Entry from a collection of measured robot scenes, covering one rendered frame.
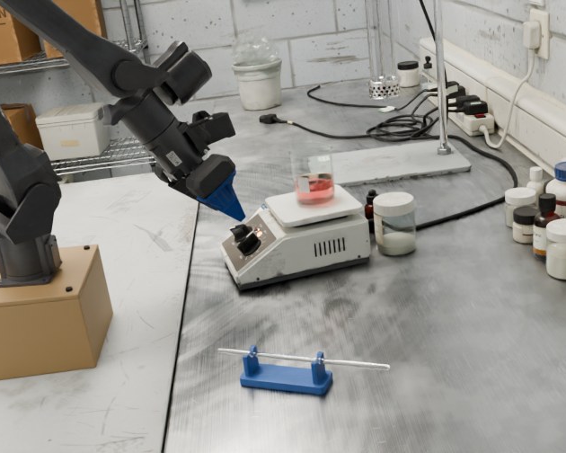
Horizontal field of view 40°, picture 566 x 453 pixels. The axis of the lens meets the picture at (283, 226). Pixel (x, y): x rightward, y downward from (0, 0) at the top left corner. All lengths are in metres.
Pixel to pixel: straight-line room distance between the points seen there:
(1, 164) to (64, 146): 2.44
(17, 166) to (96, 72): 0.14
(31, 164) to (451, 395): 0.53
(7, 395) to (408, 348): 0.47
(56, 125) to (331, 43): 1.25
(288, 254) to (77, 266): 0.29
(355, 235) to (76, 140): 2.36
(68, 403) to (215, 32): 2.74
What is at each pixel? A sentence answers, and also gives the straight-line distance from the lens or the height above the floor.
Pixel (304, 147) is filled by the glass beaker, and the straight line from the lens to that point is 1.14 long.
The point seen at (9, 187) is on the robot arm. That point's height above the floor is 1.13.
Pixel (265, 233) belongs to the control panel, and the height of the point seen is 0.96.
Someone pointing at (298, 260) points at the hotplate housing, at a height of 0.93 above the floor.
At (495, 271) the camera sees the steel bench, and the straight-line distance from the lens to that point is 1.08.
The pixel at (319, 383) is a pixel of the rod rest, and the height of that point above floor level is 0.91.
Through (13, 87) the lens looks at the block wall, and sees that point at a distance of 3.69.
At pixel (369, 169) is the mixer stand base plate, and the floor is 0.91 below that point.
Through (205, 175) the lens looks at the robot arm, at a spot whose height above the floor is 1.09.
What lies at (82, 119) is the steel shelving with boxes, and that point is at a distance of 3.31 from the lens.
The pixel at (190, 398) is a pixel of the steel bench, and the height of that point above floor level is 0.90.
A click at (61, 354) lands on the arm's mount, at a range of 0.97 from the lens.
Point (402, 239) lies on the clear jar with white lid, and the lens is 1.13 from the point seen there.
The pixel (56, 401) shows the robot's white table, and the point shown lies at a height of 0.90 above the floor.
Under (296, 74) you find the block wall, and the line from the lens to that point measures 3.55.
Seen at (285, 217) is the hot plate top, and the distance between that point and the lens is 1.08.
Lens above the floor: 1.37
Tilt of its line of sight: 21 degrees down
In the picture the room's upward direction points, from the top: 7 degrees counter-clockwise
